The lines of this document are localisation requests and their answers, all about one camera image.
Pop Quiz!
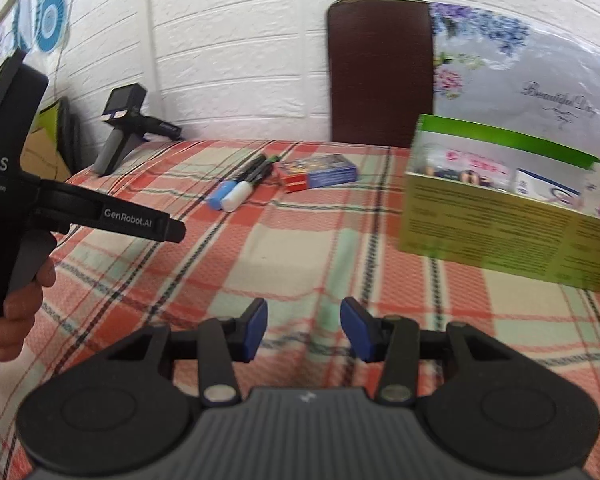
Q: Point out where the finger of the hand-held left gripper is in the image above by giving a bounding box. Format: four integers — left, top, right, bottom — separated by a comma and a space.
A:
37, 180, 187, 244

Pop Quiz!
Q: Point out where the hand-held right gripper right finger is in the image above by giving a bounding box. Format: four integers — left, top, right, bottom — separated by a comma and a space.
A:
340, 296, 513, 405

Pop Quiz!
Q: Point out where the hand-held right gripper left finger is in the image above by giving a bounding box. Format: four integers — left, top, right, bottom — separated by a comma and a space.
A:
102, 297, 269, 407

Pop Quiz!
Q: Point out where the green cardboard box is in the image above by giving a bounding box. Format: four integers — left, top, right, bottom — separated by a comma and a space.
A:
397, 114, 600, 297

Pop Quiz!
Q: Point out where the clear plastic tissue packet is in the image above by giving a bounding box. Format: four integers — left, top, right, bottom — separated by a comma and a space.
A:
420, 142, 515, 192

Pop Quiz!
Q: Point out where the white printed cardboard box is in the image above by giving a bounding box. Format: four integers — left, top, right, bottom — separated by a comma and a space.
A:
512, 167, 587, 209

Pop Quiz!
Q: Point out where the person's left hand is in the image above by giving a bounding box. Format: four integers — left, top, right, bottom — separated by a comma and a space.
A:
0, 260, 57, 363

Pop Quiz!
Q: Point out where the brown cardboard piece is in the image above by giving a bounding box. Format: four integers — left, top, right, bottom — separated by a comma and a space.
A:
20, 127, 73, 183

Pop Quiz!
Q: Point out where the green flat board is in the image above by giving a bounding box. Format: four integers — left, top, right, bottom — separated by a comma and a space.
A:
34, 101, 62, 133

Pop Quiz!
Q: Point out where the black marker blue cap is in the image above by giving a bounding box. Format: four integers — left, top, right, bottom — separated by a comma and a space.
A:
207, 155, 267, 211

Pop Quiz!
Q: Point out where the red plaid blanket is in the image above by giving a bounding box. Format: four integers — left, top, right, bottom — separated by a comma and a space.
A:
0, 139, 600, 480

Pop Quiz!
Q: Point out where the black marker white cap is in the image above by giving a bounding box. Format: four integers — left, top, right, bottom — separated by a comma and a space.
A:
220, 156, 281, 212

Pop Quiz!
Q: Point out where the red and blue card box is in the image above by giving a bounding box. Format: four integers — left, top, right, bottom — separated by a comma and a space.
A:
274, 154, 359, 194

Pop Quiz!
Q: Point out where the floral white pillow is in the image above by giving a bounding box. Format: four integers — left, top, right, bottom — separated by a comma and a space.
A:
430, 2, 600, 152

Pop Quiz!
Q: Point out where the spare black gripper grey handle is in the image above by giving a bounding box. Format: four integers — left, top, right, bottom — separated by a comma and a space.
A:
94, 84, 183, 177

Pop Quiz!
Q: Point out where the blue round wall decoration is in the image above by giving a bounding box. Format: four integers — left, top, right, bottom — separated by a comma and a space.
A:
34, 0, 70, 53

